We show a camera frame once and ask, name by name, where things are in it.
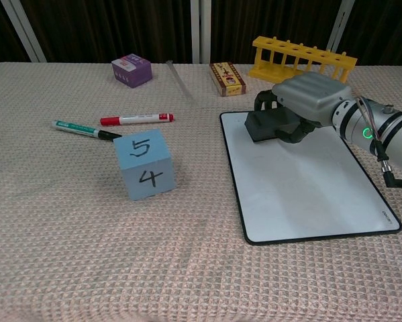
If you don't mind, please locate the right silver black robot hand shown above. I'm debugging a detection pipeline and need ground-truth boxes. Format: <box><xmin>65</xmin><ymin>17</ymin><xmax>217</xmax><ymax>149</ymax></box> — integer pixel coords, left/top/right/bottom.
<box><xmin>253</xmin><ymin>72</ymin><xmax>354</xmax><ymax>144</ymax></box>

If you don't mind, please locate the dark grey whiteboard eraser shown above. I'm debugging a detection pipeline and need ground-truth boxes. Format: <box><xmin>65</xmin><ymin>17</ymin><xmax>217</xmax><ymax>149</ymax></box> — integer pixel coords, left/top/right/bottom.
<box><xmin>244</xmin><ymin>106</ymin><xmax>305</xmax><ymax>144</ymax></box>

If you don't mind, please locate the white black-framed whiteboard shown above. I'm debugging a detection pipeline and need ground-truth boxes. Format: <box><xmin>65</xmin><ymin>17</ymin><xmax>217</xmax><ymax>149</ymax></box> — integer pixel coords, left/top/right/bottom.
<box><xmin>219</xmin><ymin>111</ymin><xmax>402</xmax><ymax>246</ymax></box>

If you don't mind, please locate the red whiteboard marker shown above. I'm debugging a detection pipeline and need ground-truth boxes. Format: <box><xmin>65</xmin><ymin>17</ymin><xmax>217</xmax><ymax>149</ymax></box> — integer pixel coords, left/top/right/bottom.
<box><xmin>99</xmin><ymin>113</ymin><xmax>175</xmax><ymax>127</ymax></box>

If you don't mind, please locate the green whiteboard marker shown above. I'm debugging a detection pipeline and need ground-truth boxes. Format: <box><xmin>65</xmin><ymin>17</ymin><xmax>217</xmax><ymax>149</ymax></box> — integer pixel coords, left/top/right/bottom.
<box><xmin>54</xmin><ymin>120</ymin><xmax>123</xmax><ymax>141</ymax></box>

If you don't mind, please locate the yellow test tube rack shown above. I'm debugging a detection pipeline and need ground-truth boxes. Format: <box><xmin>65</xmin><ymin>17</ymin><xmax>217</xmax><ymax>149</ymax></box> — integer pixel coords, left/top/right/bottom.
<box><xmin>247</xmin><ymin>36</ymin><xmax>358</xmax><ymax>85</ymax></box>

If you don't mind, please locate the red yellow card box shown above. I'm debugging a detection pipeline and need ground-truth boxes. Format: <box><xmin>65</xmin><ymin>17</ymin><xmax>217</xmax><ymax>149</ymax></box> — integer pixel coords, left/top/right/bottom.
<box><xmin>209</xmin><ymin>61</ymin><xmax>248</xmax><ymax>98</ymax></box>

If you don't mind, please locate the clear glass test tube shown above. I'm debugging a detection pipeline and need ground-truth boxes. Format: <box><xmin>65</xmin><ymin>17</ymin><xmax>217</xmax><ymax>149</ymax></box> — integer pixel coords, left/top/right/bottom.
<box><xmin>166</xmin><ymin>60</ymin><xmax>195</xmax><ymax>101</ymax></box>

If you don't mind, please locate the blue numbered foam cube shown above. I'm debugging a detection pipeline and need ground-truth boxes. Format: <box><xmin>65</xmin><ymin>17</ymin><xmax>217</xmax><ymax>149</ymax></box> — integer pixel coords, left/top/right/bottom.
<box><xmin>113</xmin><ymin>128</ymin><xmax>177</xmax><ymax>202</ymax></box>

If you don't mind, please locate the purple cube box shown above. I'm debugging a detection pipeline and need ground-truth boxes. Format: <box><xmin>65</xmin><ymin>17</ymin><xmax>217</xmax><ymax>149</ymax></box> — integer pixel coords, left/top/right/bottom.
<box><xmin>111</xmin><ymin>53</ymin><xmax>154</xmax><ymax>89</ymax></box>

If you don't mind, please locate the dark pleated curtain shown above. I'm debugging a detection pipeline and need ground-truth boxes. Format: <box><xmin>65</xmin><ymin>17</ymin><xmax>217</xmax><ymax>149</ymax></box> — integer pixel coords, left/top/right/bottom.
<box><xmin>0</xmin><ymin>0</ymin><xmax>402</xmax><ymax>67</ymax></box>

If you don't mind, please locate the beige waffle tablecloth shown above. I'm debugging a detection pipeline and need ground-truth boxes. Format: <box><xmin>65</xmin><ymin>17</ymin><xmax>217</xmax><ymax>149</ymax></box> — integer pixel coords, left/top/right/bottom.
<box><xmin>0</xmin><ymin>61</ymin><xmax>402</xmax><ymax>322</ymax></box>

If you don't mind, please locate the white slanted frame bar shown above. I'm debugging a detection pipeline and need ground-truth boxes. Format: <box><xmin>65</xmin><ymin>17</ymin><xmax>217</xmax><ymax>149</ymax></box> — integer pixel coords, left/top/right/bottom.
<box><xmin>325</xmin><ymin>0</ymin><xmax>356</xmax><ymax>51</ymax></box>
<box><xmin>0</xmin><ymin>0</ymin><xmax>48</xmax><ymax>63</ymax></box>

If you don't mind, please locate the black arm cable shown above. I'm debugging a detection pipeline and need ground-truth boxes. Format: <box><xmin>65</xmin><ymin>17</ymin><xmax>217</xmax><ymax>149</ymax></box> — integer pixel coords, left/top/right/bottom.
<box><xmin>354</xmin><ymin>96</ymin><xmax>402</xmax><ymax>190</ymax></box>

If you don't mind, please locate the white vertical frame post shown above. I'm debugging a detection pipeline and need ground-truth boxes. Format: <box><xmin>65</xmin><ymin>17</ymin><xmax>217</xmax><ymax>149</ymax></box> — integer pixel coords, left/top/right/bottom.
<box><xmin>189</xmin><ymin>0</ymin><xmax>213</xmax><ymax>64</ymax></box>

